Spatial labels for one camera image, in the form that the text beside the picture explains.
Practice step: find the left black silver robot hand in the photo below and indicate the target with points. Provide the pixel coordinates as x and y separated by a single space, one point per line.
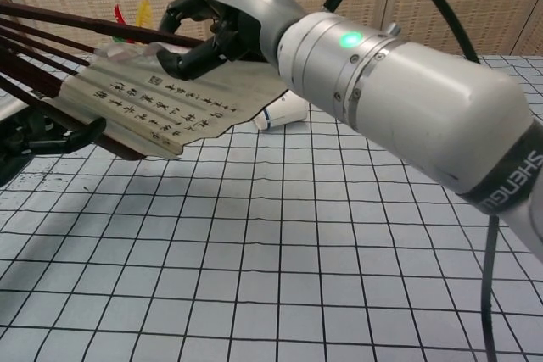
80 137

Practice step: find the white checked tablecloth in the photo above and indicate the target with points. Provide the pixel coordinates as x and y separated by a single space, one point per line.
254 252

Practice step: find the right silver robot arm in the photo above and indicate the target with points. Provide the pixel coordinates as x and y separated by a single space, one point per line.
424 103

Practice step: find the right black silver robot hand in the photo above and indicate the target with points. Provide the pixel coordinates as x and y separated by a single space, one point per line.
250 1

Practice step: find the red yellow green feather toy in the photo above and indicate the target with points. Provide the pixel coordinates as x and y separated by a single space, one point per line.
144 12

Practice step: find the paper folding fan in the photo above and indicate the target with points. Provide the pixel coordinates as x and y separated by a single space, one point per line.
148 107

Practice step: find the white paper cup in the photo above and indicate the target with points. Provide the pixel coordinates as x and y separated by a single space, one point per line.
284 114

